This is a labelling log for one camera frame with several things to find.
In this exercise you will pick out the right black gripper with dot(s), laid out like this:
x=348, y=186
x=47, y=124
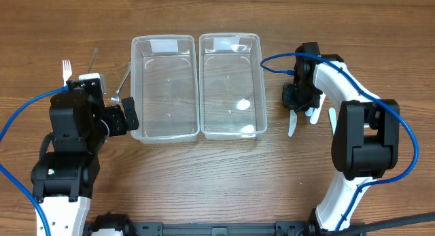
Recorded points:
x=297, y=100

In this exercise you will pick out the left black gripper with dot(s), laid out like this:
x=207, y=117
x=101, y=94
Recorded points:
x=117, y=120

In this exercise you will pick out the light blue plastic knife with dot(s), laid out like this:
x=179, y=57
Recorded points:
x=292, y=123

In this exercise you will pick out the white plastic utensil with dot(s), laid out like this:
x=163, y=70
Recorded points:
x=317, y=111

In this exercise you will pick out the pale blue plastic knife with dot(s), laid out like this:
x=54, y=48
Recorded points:
x=333, y=119

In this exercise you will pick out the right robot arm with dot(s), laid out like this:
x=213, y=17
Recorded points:
x=365, y=138

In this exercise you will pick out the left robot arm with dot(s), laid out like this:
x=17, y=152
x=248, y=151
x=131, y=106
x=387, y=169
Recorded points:
x=68, y=164

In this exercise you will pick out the right clear plastic container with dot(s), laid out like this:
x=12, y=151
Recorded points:
x=231, y=86

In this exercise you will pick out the clear plastic container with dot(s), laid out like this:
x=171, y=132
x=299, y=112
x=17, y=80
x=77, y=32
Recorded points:
x=164, y=86
x=231, y=86

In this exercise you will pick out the left clear plastic container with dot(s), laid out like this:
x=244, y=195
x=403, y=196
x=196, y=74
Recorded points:
x=164, y=86

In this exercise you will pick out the white plastic fork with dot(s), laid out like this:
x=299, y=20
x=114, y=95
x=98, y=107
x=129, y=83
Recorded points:
x=67, y=71

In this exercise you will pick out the metal utensil handle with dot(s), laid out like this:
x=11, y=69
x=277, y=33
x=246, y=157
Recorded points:
x=92, y=59

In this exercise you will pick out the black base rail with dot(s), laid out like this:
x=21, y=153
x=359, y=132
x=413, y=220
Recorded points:
x=121, y=224

